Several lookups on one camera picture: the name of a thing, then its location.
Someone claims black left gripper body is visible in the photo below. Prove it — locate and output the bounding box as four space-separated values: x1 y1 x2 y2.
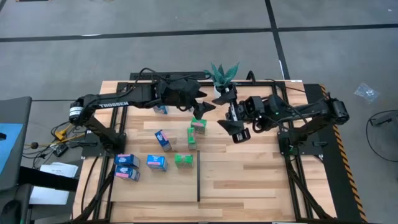
160 78 201 108

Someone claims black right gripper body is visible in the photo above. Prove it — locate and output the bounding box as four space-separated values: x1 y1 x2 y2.
229 98 251 144

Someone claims Apple Jacks cereal box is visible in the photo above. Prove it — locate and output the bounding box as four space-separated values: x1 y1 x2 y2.
174 152 194 170
190 117 208 136
187 127 198 151

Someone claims Rice Krispies cereal box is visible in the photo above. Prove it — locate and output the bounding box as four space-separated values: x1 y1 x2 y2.
146 154 169 172

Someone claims white paper stack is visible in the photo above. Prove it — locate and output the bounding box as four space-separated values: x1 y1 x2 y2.
29 161 80 206

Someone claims snake plant in white pot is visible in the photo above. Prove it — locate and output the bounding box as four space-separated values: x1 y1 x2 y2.
203 61 241 100

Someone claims black perforated floor mat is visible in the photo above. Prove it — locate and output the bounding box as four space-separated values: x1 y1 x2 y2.
129 72 212 82

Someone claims black hazard-striped floor mat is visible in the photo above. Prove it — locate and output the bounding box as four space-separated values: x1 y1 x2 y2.
303 83 368 223

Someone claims clear crumpled plastic bag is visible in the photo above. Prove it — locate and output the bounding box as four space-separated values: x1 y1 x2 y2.
353 82 381 104

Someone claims black power adapter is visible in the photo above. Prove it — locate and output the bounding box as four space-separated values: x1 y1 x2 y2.
52 144 70 158

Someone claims dark grey floor stand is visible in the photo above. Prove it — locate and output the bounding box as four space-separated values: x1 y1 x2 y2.
369 110 398 128

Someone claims black desk foot bar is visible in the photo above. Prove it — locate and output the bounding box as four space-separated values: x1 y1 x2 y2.
18 166 79 192

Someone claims grey side table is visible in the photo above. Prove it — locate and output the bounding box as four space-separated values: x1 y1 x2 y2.
0 96 33 191

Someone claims blue table mat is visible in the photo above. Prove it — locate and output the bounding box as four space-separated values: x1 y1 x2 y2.
0 123 24 175

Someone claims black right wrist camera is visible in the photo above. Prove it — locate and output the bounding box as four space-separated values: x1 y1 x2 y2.
246 95 266 115

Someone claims black metal table frame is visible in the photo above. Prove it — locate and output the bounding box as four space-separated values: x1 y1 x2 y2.
73 80 338 223

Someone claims yellow extension cable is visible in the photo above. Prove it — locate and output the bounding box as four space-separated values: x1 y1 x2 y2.
23 121 94 149

